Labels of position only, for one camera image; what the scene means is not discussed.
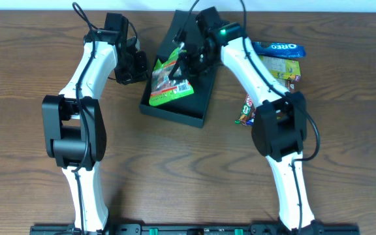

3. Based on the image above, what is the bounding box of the red KitKat bar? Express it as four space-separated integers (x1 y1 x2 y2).
234 95 255 126

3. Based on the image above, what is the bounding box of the green snack bag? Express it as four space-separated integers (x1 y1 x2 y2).
149 48 194 106

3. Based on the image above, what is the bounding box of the blue Oreo pack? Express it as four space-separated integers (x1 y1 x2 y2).
252 42 306 59

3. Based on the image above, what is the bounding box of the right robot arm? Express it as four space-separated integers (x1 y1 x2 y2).
174 7 316 234

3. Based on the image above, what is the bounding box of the right black cable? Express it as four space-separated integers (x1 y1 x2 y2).
174 0 321 234

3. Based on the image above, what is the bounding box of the black cardboard box with lid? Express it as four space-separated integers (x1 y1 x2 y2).
139 10 217 128

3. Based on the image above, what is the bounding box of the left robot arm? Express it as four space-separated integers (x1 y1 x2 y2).
42 12 148 234

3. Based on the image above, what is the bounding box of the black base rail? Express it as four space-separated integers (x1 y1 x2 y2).
29 223 361 235

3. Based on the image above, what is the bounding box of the left black cable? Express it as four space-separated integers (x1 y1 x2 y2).
71 1 140 234

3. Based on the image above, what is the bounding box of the yellow green snack box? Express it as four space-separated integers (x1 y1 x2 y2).
259 55 301 81

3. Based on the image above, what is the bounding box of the brown chocolate box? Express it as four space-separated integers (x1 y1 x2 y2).
281 79 295 93

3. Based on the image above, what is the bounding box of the black cable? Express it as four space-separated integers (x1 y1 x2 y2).
174 0 321 234
71 1 140 234

